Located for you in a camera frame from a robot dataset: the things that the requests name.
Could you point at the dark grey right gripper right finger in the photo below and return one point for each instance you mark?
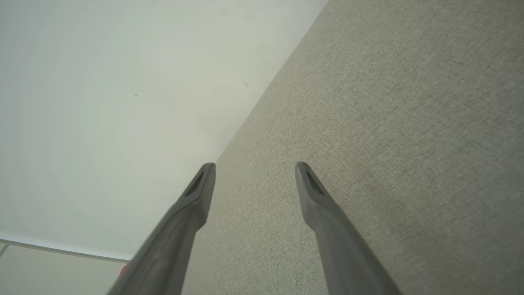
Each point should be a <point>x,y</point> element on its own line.
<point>344,250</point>

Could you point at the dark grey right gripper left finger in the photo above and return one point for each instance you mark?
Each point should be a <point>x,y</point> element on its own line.
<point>172,246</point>

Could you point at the grey fabric sofa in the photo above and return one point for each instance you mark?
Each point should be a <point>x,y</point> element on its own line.
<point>409,123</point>

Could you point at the white wall baseboard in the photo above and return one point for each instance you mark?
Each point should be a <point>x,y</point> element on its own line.
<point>61,250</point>

